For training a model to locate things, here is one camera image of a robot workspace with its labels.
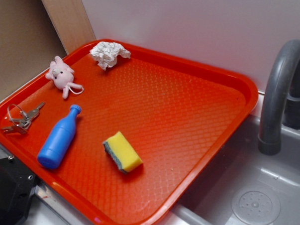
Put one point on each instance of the silver keys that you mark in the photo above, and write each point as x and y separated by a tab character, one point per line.
22	124

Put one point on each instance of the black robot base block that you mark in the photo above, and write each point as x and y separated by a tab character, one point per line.
17	187

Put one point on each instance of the orange plastic tray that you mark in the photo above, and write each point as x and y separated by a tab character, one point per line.
175	113

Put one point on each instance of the yellow sponge with green pad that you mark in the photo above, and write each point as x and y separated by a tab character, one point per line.
122	153

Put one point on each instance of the crumpled white paper towel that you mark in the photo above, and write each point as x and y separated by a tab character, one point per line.
106	54

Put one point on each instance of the pink plush bunny toy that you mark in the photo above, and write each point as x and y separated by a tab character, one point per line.
63	77

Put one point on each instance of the blue plastic bottle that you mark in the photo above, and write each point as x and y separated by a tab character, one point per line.
59	140

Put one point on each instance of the grey plastic sink basin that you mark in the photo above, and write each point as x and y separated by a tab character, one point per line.
242	186

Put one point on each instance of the light wooden board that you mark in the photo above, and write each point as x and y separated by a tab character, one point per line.
71	22

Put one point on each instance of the grey curved faucet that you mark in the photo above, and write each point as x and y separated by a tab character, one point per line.
281	105

